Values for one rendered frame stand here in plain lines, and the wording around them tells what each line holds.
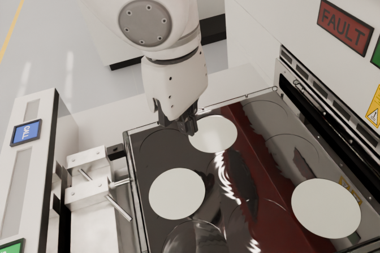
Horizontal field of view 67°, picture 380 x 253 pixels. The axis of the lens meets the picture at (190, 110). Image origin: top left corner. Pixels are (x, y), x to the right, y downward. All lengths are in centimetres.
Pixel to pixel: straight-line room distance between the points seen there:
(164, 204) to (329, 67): 38
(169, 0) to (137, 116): 57
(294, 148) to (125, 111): 46
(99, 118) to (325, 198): 59
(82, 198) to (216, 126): 29
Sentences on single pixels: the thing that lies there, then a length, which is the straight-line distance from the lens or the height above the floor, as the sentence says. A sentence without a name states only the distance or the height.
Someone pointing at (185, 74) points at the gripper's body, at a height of 111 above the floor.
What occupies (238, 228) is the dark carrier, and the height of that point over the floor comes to 90.
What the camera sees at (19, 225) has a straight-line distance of 54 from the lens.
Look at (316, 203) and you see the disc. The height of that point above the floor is 90.
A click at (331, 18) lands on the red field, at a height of 110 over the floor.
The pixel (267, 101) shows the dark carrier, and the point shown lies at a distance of 66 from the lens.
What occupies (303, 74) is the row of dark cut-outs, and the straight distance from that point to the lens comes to 65.
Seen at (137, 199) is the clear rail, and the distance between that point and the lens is 54.
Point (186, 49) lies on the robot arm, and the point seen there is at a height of 116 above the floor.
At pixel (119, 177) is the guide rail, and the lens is 64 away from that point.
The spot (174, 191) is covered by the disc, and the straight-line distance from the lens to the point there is 53.
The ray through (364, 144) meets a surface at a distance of 56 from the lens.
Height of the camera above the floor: 135
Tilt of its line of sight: 44 degrees down
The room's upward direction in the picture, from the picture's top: 11 degrees counter-clockwise
